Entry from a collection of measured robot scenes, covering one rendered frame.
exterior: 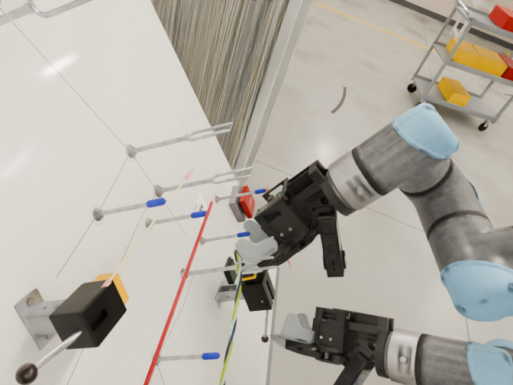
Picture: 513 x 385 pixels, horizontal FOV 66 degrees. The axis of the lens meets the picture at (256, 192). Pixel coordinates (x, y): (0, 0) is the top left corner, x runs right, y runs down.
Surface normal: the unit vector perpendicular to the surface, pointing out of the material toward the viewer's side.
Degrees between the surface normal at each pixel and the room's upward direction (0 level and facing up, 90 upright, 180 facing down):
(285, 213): 79
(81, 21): 54
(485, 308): 90
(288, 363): 0
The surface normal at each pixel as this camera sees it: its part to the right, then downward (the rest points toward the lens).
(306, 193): -0.18, 0.46
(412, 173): -0.01, 0.69
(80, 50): 0.94, -0.18
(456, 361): -0.48, -0.58
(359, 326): -0.56, -0.26
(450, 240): -0.77, -0.49
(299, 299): 0.28, -0.70
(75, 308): -0.28, -0.91
